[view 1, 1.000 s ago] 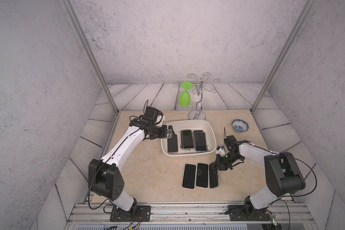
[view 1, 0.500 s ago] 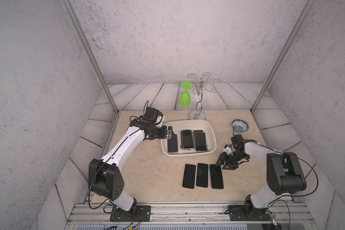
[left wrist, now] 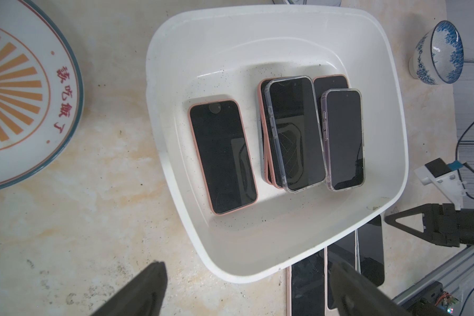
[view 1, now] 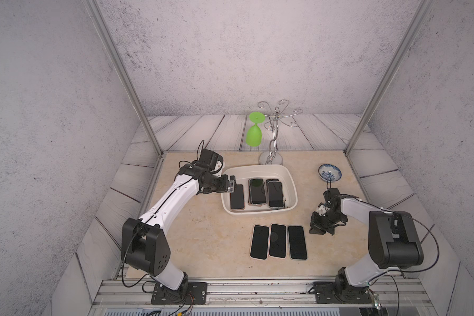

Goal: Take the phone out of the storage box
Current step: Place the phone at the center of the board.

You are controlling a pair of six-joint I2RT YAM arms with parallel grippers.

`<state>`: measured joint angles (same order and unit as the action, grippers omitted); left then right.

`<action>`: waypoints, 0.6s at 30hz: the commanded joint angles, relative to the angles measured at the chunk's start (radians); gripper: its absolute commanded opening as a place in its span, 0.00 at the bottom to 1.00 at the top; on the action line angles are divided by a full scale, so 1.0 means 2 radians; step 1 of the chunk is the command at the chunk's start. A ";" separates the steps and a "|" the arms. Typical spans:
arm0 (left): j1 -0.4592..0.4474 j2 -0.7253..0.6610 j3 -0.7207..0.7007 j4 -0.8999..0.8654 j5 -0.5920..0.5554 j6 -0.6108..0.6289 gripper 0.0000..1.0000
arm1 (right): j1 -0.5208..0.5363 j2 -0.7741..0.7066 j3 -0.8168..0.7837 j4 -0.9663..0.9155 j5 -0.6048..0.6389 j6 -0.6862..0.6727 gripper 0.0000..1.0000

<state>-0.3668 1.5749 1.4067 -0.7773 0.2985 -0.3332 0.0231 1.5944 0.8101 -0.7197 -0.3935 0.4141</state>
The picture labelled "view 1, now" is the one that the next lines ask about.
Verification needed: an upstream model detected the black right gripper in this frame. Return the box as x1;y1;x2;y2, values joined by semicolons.
308;211;345;236

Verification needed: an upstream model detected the black phone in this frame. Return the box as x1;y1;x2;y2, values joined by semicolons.
288;226;308;260
250;225;269;260
269;224;287;258

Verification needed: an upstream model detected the phone with purple clear case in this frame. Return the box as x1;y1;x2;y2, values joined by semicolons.
266;181;285;209

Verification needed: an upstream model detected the white plastic storage box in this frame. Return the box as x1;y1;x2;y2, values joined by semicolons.
222;165;298;216

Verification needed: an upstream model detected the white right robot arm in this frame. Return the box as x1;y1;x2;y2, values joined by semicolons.
309;188;424;304

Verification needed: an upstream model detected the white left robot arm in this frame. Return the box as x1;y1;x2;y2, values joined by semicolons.
121;156;233;291

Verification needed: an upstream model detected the blue white ceramic bowl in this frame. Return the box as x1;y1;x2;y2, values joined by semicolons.
318;164;342;183

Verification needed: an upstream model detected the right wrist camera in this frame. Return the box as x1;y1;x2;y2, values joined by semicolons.
316;204;330;216

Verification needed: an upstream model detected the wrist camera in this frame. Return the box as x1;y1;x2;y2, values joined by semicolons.
316;204;330;216
198;149;224;173

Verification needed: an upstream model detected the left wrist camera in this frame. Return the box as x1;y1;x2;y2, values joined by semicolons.
198;149;224;173

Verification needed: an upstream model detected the silver wire glass rack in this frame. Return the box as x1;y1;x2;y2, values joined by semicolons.
258;99;304;165

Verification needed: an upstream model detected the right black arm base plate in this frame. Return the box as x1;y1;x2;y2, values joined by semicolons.
309;282;373;304

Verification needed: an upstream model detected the aluminium rail front frame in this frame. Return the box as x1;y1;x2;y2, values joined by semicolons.
89;276;437;315

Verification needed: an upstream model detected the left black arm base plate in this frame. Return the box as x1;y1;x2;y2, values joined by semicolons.
151;282;208;305

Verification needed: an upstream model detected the left aluminium frame post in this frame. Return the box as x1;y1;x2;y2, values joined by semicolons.
84;0;163;156

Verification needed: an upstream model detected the aluminium frame post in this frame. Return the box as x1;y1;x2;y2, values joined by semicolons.
344;0;435;157
84;0;163;156

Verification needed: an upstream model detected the right aluminium frame post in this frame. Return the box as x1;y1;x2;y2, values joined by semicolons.
344;0;435;157

